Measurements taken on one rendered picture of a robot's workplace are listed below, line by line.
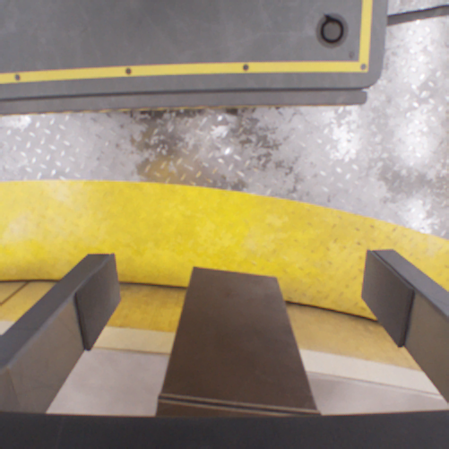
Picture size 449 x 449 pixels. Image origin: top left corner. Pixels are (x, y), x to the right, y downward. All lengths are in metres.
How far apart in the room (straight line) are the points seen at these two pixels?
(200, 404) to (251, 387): 0.05
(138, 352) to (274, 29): 0.56
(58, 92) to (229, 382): 0.43
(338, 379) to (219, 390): 0.40
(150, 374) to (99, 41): 0.55
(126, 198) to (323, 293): 0.58
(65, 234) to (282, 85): 0.68
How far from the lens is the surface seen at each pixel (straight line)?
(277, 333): 0.41
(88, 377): 0.72
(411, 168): 0.92
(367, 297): 0.17
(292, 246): 0.87
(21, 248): 1.03
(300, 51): 0.50
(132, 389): 0.71
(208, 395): 0.32
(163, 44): 0.50
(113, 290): 0.16
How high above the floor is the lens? 0.80
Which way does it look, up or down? 73 degrees down
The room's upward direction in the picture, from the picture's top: 177 degrees counter-clockwise
